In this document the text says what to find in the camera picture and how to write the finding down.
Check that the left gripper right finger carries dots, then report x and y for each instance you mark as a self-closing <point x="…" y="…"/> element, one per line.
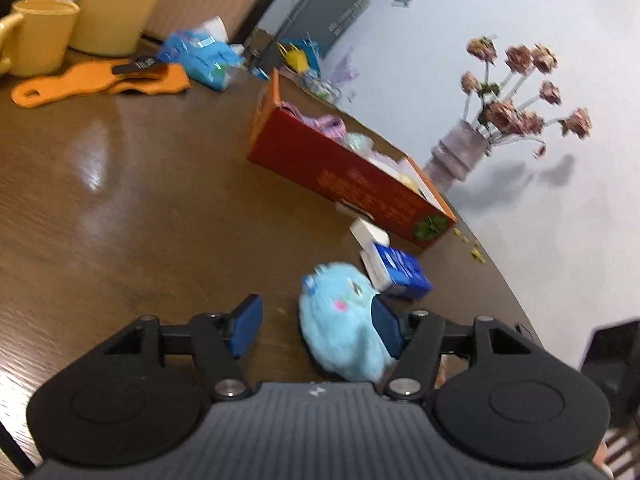
<point x="388" y="324"/>

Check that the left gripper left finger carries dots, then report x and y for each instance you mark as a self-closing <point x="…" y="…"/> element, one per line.
<point x="244" y="325"/>

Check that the blue tissue pack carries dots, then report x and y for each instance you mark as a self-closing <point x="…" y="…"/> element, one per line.
<point x="394" y="272"/>

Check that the light blue plush toy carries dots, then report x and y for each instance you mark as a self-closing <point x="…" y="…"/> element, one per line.
<point x="334" y="310"/>

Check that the iridescent plastic ball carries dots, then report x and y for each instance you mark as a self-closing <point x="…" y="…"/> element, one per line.
<point x="358" y="143"/>

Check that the red orange cardboard box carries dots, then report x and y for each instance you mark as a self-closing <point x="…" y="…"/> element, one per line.
<point x="286" y="146"/>

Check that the pink satin cloth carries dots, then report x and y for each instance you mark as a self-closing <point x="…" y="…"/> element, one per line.
<point x="330" y="126"/>

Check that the white wedge sponge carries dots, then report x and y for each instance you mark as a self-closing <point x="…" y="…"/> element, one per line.
<point x="366" y="233"/>

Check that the yellow fluffy plush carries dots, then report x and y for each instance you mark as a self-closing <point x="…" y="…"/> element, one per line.
<point x="409" y="183"/>

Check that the person right hand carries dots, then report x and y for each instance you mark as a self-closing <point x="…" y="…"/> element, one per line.
<point x="600" y="460"/>

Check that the pink fuzzy cloth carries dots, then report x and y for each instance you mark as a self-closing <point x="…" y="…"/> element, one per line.
<point x="384" y="163"/>

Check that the pink textured vase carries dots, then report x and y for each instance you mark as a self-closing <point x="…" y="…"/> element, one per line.
<point x="455" y="156"/>

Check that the dried pink flowers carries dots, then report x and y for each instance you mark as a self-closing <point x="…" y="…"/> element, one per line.
<point x="499" y="106"/>

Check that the blue tissue bag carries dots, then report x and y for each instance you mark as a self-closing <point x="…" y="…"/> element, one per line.
<point x="204" y="53"/>

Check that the orange shoehorn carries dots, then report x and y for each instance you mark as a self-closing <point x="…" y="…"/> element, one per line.
<point x="144" y="75"/>

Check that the grey refrigerator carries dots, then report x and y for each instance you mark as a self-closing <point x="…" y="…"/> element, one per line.
<point x="321" y="21"/>

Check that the yellow thermos jug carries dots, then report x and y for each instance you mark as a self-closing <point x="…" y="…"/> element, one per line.
<point x="110" y="28"/>

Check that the yellow mug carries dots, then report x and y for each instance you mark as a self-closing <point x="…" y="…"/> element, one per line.
<point x="35" y="36"/>

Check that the cluttered wire rack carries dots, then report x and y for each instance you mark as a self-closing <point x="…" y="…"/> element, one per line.
<point x="301" y="61"/>

